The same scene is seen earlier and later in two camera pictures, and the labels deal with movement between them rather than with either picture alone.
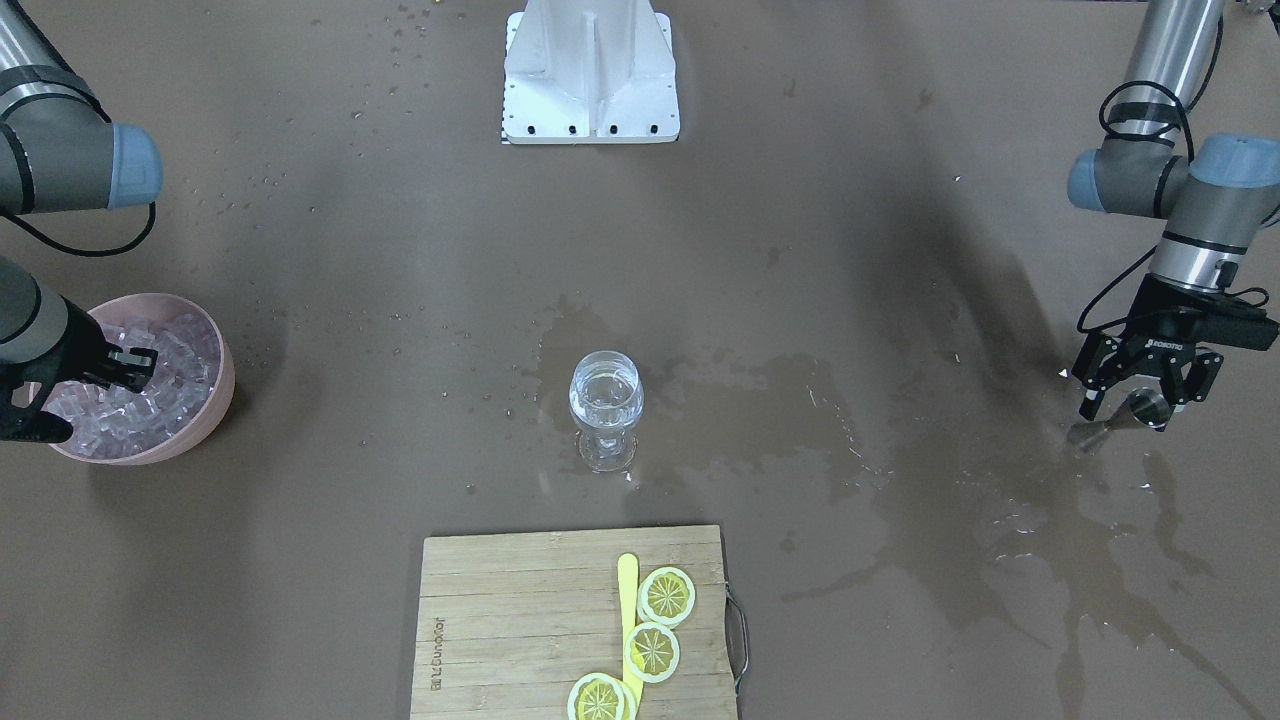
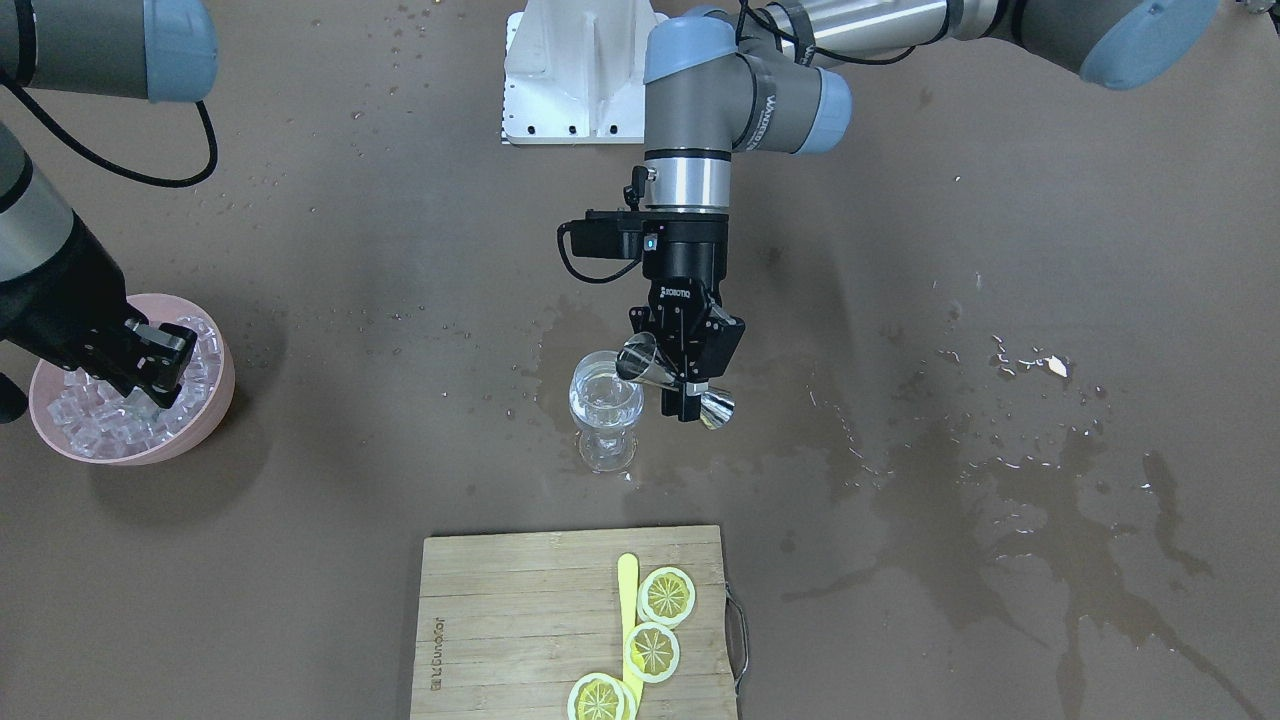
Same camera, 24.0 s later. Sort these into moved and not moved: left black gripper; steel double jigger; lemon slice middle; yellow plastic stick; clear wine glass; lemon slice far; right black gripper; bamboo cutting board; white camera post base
Moved: right black gripper; steel double jigger; left black gripper
Not moved: bamboo cutting board; lemon slice middle; lemon slice far; clear wine glass; yellow plastic stick; white camera post base
